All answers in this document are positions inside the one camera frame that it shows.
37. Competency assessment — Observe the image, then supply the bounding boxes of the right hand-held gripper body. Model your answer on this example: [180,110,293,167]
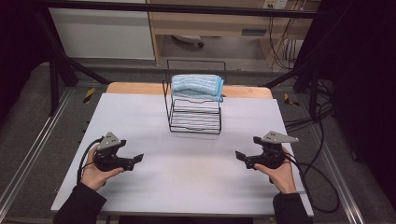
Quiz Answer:
[243,131,300,171]

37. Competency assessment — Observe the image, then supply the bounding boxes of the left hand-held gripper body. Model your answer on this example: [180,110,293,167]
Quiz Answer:
[92,132,135,173]

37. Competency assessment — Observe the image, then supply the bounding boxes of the black wire rack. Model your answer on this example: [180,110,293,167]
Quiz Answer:
[162,59,228,135]

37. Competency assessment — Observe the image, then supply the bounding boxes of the blue striped towel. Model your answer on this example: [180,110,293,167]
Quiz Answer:
[170,73,225,104]

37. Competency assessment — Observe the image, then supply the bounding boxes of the person's left hand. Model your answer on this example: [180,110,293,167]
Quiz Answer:
[79,145,125,191]

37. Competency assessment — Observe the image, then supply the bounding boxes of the person's right hand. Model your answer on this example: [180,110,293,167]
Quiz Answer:
[253,146,299,195]

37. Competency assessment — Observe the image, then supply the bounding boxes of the white table cover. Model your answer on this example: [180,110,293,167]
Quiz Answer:
[49,92,315,217]

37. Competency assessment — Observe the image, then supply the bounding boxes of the yellow black floor tape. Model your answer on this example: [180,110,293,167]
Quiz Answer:
[82,87,96,105]
[283,92,300,107]

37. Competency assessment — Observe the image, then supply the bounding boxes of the wooden table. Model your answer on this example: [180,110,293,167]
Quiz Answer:
[106,81,275,100]

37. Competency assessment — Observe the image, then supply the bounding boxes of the white cabinet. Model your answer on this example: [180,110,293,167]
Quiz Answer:
[49,7,156,61]

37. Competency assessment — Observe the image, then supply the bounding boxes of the office chair base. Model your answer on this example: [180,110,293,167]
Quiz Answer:
[171,34,205,49]

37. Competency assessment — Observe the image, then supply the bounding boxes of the black curtain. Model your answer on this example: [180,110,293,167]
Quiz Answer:
[0,0,52,129]
[297,0,396,208]

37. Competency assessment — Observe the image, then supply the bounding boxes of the light wooden desk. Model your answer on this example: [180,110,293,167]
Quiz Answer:
[145,0,322,67]

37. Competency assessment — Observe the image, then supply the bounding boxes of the white power strip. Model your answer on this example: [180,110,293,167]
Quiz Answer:
[262,0,290,10]

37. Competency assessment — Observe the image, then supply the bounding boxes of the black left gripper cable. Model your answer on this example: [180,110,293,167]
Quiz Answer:
[76,137,105,185]

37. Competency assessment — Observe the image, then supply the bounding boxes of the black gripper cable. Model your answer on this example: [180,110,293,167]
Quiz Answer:
[76,137,105,185]
[282,151,341,215]

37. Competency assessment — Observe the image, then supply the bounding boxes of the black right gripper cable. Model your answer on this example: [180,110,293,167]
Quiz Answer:
[282,151,341,215]

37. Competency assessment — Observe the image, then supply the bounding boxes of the aluminium floor rail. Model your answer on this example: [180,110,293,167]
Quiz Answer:
[0,88,75,213]
[311,123,366,224]

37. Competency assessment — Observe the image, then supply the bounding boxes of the black floor cables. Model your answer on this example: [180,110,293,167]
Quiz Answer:
[284,78,336,133]

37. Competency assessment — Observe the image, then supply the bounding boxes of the hanging bundle of cables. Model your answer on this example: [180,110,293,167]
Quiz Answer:
[267,15,301,71]

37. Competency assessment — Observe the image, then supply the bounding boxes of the black metal frame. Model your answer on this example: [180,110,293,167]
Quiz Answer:
[30,0,323,123]

